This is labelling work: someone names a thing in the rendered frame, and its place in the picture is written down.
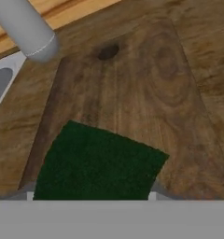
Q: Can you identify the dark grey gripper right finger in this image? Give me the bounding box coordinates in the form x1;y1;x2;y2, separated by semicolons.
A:
147;178;180;202

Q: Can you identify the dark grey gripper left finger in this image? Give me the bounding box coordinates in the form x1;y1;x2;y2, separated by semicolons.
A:
5;181;37;202

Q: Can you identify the dark green sponge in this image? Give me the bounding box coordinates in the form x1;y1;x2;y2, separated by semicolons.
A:
33;119;170;201

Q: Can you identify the brown wooden cutting board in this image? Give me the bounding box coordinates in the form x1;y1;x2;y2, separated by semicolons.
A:
18;17;224;201

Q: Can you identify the grey tap spout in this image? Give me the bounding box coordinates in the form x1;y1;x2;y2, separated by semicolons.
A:
0;0;61;64

